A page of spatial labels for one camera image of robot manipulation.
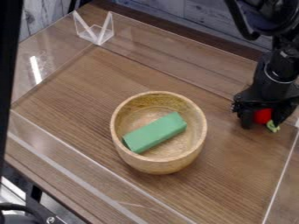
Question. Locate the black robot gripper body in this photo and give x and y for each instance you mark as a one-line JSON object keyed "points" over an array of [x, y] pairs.
{"points": [[252, 99]]}

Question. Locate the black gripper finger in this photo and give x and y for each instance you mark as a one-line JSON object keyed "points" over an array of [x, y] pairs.
{"points": [[281, 112], [245, 115]]}

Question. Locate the red plush strawberry toy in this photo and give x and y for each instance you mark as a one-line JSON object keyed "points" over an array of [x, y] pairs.
{"points": [[263, 118]]}

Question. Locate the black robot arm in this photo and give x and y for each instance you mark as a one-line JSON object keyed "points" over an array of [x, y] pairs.
{"points": [[271, 18]]}

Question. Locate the green rectangular block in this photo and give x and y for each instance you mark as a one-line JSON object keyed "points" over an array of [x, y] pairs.
{"points": [[157, 131]]}

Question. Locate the wooden bowl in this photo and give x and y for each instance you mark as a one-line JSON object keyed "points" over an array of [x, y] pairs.
{"points": [[174, 153]]}

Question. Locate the clear acrylic corner bracket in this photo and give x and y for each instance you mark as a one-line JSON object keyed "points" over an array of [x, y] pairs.
{"points": [[96, 34]]}

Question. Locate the black table leg bracket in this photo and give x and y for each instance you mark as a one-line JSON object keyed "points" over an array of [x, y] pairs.
{"points": [[46, 216]]}

